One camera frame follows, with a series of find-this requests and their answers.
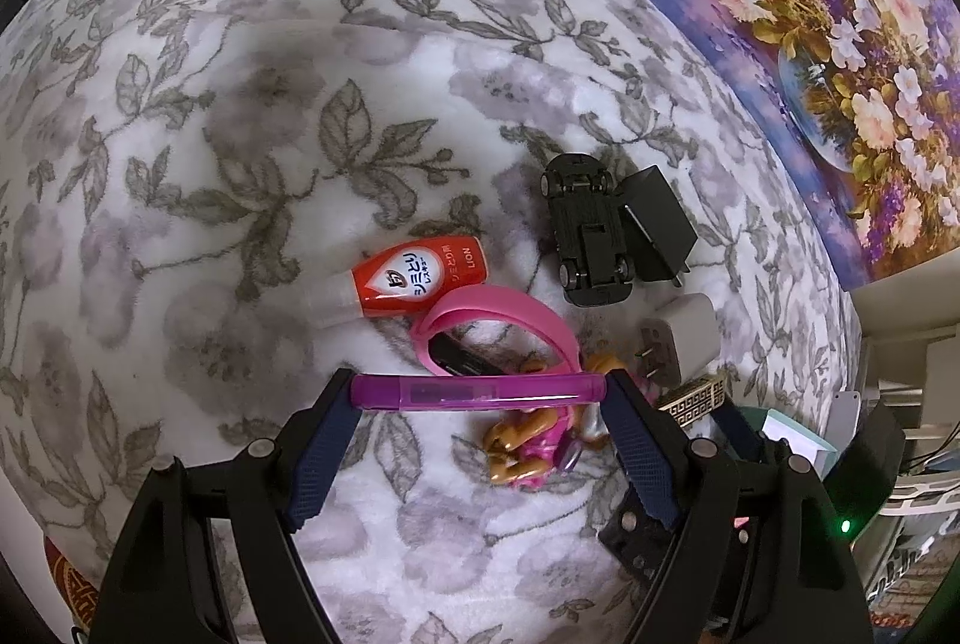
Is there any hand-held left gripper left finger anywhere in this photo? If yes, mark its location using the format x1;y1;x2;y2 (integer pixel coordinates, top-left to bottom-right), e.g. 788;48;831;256
88;368;361;644

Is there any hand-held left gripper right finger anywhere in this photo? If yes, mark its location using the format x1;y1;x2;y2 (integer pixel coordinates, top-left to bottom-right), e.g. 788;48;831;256
604;368;875;644

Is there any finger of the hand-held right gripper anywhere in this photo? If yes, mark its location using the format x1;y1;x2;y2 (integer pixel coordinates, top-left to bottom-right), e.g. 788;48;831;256
712;400;770;461
598;486;676;589

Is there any gold patterned box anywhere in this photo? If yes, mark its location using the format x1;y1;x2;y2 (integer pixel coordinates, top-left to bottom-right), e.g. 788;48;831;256
656;378;727;429

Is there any purple tube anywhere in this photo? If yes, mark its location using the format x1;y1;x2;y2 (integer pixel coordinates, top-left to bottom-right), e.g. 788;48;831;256
350;372;608;411

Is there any black toy car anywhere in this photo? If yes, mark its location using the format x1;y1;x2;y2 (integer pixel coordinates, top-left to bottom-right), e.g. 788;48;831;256
541;151;638;308

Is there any white rectangular device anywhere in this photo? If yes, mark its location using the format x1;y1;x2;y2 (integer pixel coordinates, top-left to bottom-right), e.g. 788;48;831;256
829;389;863;458

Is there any white charger plug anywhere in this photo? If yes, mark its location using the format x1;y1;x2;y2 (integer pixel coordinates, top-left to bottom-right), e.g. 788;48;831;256
637;293;721;386

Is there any toy puppy figure pink helmet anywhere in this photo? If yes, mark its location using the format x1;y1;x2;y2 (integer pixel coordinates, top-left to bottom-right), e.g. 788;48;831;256
482;351;623;487

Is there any orange bottle white cap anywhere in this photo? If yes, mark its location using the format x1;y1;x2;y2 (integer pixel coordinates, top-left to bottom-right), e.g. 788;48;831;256
304;235;488;324

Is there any pink wristband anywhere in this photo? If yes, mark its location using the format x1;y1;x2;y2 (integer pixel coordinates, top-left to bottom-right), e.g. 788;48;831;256
411;284;582;383

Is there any black charger plug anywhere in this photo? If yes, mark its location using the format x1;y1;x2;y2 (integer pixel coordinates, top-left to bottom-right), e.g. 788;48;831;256
615;164;698;287

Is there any red patterned cloth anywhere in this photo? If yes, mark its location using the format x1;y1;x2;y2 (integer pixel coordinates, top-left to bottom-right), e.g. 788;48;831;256
43;535;102;626

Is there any floral painting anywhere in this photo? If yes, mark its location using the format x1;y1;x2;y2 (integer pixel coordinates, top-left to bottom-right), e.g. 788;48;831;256
574;0;960;289

